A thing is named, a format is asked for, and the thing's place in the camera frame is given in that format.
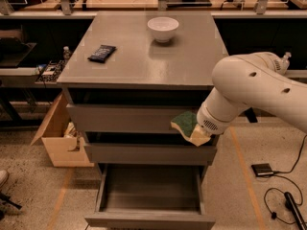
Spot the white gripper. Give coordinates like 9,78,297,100
188,88,248,147

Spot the green and yellow sponge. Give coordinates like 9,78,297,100
171,111,198,140

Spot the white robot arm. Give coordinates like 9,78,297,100
192,52,307,146

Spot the grey middle drawer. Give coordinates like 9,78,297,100
84,144,217,166

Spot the grey open bottom drawer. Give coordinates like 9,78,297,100
85,165,215,230

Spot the grey drawer cabinet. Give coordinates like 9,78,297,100
57,11,243,174

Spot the grey top drawer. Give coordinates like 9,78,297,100
67,104,185,133

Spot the black foot pedal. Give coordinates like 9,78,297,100
251,163,273,177

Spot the black cylindrical handheld device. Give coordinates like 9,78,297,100
284,192,307,230

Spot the white ceramic bowl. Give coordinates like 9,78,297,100
147,16,179,43

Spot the open cardboard box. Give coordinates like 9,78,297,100
31,93,94,167

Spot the small clear plastic bottle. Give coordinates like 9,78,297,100
63,46,71,63

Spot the tray of small parts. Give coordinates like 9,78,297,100
36,60,64,82

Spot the white shoe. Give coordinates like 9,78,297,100
0,170,9,188

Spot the black chair base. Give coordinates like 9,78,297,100
0,192,22,220

